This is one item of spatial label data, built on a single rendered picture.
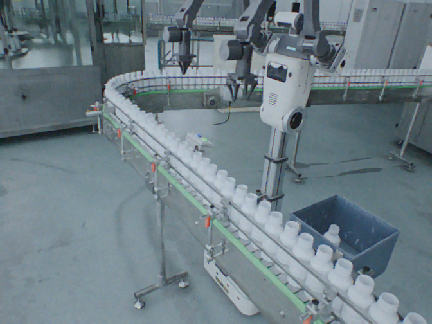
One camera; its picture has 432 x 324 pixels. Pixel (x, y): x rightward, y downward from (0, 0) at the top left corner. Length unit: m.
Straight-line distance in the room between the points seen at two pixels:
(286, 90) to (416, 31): 6.38
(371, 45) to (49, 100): 5.75
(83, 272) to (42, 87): 2.52
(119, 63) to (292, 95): 5.18
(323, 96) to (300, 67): 1.87
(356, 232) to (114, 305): 1.49
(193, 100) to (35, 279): 1.81
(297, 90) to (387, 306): 1.12
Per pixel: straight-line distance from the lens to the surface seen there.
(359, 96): 3.77
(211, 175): 1.24
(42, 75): 4.38
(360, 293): 0.90
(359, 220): 1.61
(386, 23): 7.41
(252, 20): 1.22
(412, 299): 2.72
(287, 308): 1.07
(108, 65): 6.53
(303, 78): 1.70
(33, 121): 4.50
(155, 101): 2.90
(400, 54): 7.81
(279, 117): 1.74
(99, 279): 2.47
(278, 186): 1.99
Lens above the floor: 1.74
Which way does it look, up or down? 26 degrees down
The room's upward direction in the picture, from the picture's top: 4 degrees clockwise
